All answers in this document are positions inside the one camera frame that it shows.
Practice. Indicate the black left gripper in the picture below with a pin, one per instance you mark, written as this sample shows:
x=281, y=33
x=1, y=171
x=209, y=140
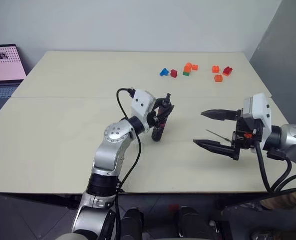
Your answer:
x=152, y=119

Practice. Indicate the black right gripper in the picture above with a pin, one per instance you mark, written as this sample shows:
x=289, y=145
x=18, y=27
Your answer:
x=247, y=136

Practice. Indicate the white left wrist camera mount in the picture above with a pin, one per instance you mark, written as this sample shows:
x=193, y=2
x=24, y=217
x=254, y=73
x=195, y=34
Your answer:
x=142, y=103

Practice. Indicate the orange house-shaped toy block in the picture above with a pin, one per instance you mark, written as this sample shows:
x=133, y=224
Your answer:
x=187, y=67

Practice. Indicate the small red toy block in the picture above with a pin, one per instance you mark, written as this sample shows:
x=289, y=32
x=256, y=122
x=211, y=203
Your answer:
x=173, y=73

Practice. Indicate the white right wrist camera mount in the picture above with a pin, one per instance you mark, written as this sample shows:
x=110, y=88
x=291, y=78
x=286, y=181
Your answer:
x=258, y=110

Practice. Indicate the blue toy block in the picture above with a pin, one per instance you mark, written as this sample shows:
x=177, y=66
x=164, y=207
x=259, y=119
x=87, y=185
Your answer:
x=164, y=72

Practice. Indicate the thin metal screwdriver bit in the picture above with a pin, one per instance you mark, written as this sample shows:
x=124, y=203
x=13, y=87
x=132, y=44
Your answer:
x=218, y=135

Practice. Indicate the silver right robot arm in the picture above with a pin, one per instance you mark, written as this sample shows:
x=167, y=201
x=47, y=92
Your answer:
x=293, y=136

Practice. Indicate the red sloped toy block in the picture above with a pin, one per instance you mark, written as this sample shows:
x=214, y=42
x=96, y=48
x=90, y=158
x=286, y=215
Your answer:
x=227, y=71

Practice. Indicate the green toy block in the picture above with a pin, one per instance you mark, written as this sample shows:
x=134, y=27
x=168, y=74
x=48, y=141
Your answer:
x=186, y=73

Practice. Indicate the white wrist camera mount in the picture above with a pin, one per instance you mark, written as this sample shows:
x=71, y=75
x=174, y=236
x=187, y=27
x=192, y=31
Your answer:
x=258, y=110
x=142, y=103

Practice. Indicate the open laptop with pink screen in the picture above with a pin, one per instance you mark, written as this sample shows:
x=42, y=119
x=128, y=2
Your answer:
x=1, y=75

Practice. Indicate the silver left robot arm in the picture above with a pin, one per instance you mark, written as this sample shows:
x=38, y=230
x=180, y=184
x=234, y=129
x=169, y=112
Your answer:
x=112, y=152

